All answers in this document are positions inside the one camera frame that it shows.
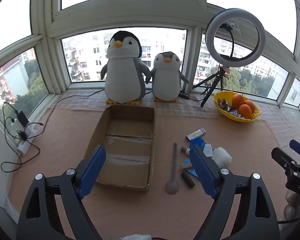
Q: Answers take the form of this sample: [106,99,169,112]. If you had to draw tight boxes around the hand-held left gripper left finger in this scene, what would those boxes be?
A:
[16,145,107,240]

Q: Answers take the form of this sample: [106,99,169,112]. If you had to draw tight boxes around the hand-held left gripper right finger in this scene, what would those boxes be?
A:
[189,145,282,240]

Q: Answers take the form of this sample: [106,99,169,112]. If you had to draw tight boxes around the black cylinder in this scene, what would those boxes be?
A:
[181,172,196,188]

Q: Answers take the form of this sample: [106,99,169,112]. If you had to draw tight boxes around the blue folding phone stand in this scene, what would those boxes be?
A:
[180,158,200,178]

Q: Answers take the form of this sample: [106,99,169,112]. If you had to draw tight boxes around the white plug-in device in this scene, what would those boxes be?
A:
[211,147,232,168]

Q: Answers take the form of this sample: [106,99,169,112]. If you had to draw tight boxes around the blue round disc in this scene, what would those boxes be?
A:
[189,137,206,153]

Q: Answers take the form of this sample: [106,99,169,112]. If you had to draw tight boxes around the long grey metal spoon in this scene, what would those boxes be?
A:
[165,143,180,195]

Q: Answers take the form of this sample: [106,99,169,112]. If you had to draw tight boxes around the patterned white lighter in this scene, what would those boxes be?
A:
[186,128,206,141]

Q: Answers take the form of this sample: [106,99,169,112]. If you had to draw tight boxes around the cardboard box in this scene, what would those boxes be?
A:
[84,104,157,192]

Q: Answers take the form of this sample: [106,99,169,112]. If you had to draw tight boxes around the person's right hand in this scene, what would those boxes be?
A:
[283,192,300,222]

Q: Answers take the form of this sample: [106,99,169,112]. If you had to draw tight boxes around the checked cloth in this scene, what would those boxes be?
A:
[46,87,300,155]

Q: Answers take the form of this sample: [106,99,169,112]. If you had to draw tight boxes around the pile of wrapped candies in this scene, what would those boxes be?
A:
[217,98,244,118]

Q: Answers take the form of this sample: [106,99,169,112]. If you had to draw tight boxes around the white power strip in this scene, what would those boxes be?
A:
[16,122,38,156]

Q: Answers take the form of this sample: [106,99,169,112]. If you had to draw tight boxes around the yellow plastic fruit bowl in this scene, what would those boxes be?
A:
[213,91,262,123]

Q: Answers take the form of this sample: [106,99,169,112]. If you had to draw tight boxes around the white lace cloth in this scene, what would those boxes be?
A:
[120,234,152,240]

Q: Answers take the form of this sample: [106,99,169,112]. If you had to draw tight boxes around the black charger brick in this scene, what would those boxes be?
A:
[14,110,30,128]

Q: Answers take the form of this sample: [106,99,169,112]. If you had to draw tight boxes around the small penguin plush toy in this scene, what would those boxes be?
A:
[146,52,190,103]

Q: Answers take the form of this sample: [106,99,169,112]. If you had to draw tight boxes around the black tripod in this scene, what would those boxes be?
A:
[192,65,230,108]

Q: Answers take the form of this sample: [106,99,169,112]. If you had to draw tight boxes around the large penguin plush toy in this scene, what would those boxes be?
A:
[100,30,152,105]

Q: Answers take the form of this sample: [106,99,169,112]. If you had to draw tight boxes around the looped black cable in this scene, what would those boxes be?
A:
[0,140,40,173]

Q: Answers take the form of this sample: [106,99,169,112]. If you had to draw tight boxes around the long black cable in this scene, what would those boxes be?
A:
[27,88,107,140]

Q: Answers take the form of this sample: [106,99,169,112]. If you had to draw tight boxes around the black ring light cable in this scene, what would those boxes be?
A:
[187,80,215,102]

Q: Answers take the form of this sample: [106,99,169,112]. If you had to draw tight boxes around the white ring light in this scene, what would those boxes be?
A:
[205,8,266,68]

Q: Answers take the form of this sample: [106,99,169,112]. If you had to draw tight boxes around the white window frame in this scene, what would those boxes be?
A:
[0,0,300,120]

